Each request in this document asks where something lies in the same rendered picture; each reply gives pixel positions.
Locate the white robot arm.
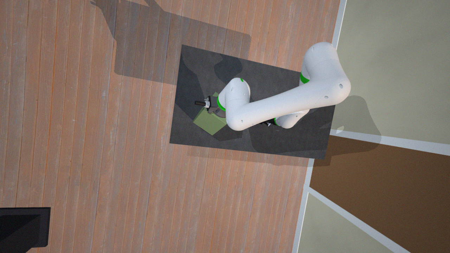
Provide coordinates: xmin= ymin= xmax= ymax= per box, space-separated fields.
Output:
xmin=195 ymin=42 xmax=351 ymax=131

